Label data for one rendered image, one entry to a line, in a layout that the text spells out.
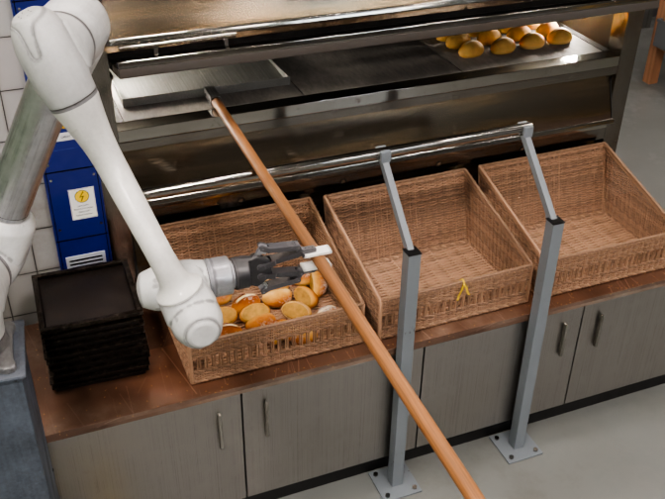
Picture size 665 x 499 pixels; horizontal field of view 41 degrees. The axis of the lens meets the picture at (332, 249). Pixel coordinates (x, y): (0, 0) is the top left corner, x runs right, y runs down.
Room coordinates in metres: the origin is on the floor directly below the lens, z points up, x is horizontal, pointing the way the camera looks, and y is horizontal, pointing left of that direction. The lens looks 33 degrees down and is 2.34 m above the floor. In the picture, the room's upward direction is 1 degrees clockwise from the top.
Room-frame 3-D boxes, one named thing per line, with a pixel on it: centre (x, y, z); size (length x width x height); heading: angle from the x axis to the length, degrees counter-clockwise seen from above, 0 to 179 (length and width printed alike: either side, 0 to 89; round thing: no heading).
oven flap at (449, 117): (2.73, -0.19, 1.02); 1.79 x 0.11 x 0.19; 112
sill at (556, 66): (2.75, -0.18, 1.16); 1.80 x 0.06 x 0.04; 112
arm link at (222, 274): (1.64, 0.25, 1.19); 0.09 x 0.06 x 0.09; 21
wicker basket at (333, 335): (2.26, 0.24, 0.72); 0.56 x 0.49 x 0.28; 112
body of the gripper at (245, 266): (1.66, 0.18, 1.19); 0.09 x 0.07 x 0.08; 111
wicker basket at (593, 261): (2.72, -0.86, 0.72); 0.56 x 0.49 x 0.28; 112
